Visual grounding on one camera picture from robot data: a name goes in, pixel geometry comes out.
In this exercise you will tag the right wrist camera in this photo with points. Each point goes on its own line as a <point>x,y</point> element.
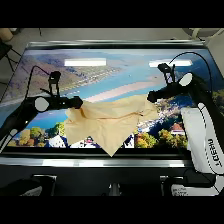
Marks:
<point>164,68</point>

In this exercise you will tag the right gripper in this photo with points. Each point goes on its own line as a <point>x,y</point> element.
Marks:
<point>158,94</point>

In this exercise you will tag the cream shirt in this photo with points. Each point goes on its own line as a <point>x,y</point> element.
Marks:
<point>106,123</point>

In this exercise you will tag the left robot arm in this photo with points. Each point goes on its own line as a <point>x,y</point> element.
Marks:
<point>23,111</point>

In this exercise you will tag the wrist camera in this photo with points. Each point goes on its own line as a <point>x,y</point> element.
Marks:
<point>54,77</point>
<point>164,68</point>

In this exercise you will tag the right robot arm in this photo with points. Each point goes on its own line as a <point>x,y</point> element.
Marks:
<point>210,133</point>

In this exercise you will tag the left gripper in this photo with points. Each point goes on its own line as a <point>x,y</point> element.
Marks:
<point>73,102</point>

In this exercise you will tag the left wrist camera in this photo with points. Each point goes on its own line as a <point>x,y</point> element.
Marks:
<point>54,77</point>

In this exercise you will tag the silver frame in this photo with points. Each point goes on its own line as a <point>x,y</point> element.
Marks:
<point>93,162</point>

